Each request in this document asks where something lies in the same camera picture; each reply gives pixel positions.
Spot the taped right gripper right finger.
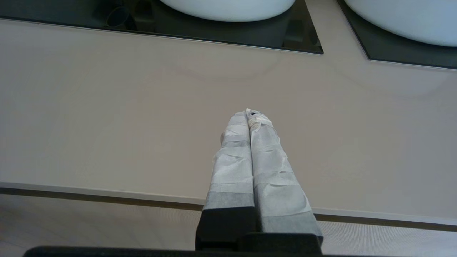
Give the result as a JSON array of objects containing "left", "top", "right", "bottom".
[{"left": 246, "top": 108, "right": 323, "bottom": 247}]

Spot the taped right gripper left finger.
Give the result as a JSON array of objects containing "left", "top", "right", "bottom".
[{"left": 196, "top": 111, "right": 257, "bottom": 250}]

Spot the black glass induction cooktop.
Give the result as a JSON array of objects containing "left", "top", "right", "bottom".
[
  {"left": 337, "top": 0, "right": 457, "bottom": 69},
  {"left": 0, "top": 0, "right": 324, "bottom": 55}
]

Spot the white cooking pot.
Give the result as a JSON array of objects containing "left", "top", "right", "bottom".
[
  {"left": 344, "top": 0, "right": 457, "bottom": 47},
  {"left": 160, "top": 0, "right": 296, "bottom": 22}
]

